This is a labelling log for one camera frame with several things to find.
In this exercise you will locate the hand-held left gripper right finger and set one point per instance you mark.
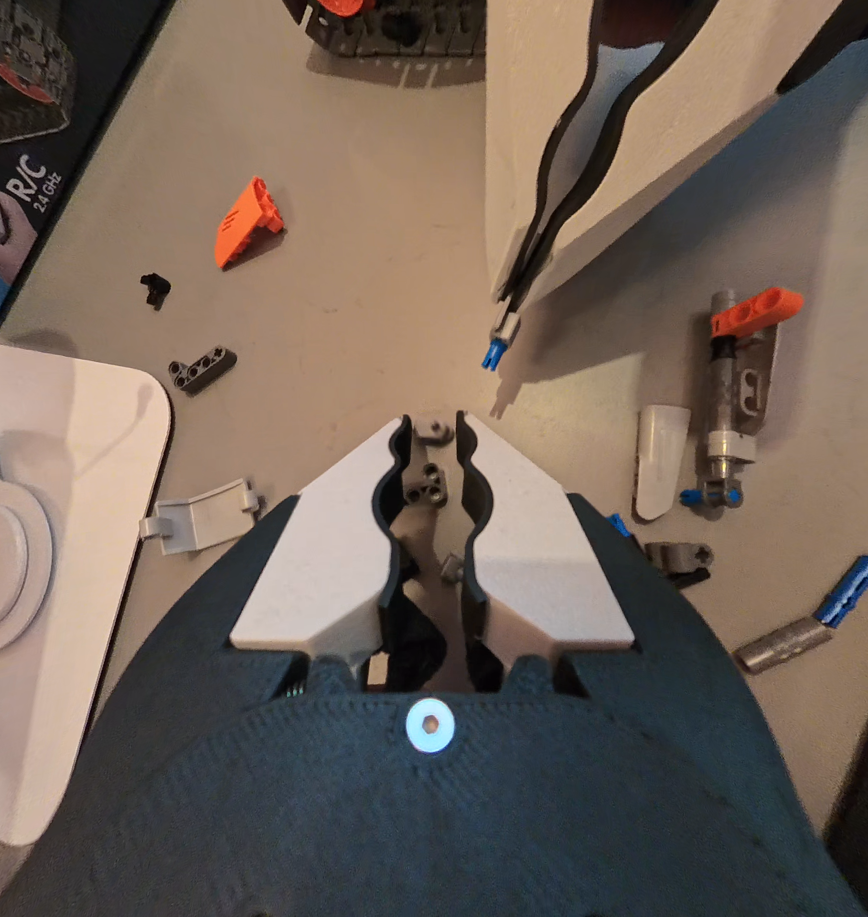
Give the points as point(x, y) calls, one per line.
point(548, 573)

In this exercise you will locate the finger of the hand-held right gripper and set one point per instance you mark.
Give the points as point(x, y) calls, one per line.
point(692, 122)
point(527, 86)

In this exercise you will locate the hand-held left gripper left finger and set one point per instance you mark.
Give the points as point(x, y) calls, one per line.
point(312, 573)

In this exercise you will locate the light grey thin toy piece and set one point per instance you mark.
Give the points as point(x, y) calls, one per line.
point(659, 458)

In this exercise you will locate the grey actuator with orange cap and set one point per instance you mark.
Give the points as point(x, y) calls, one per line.
point(756, 312)

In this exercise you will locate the small blue pin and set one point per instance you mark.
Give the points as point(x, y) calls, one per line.
point(491, 355)

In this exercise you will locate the small dark grey pin connector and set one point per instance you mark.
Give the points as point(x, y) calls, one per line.
point(452, 566)
point(507, 322)

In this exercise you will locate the light grey flat clip panel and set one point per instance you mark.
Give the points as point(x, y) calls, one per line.
point(201, 517)

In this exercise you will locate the toy vehicle with orange wheel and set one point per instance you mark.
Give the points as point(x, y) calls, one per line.
point(398, 28)

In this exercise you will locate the dark grey angled beam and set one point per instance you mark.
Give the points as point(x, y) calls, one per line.
point(428, 487)

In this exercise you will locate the light grey cross hole connector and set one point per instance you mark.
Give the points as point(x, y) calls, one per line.
point(434, 431)

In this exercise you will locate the dark grey short beam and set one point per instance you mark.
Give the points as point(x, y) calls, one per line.
point(201, 370)

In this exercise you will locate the blue pin with grey sleeve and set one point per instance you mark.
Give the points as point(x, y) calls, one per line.
point(785, 645)

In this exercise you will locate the white book stand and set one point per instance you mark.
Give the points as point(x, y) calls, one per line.
point(68, 501)

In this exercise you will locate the orange curved panel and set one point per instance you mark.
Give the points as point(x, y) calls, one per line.
point(247, 222)

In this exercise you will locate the small black toy piece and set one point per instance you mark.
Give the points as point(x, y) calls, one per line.
point(154, 286)

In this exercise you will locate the black dimpled foam pad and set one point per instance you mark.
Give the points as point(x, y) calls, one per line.
point(867, 824)

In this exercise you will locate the blue toy kit box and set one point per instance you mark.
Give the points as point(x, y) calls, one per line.
point(18, 107)

